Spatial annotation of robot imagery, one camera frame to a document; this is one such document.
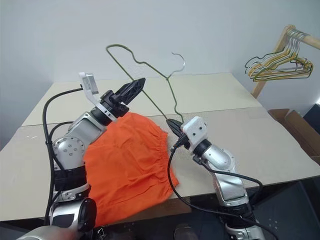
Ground black box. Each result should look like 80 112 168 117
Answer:
300 101 320 136

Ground light green wire hanger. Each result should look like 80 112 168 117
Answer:
252 31 314 83

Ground wooden clothes rack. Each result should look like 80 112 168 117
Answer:
250 24 320 99

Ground short black right arm cable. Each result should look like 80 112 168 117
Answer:
193 156 264 208

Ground orange shorts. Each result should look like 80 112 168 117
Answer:
82 111 181 228

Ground bunch of wire hangers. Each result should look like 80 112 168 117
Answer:
247 29 314 79

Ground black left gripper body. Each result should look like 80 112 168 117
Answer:
99 90 131 118

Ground brown cardboard box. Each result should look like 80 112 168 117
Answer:
267 108 320 166

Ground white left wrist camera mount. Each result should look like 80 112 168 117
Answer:
78 71 119 123

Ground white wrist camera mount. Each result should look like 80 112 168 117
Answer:
78 71 119 123
180 115 209 156

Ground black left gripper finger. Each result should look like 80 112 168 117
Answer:
123 89 142 106
117 77 147 99

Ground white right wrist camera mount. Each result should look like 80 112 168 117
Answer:
180 115 209 156

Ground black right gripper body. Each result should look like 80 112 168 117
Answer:
175 134 192 151

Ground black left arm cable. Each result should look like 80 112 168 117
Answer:
42 86 85 226

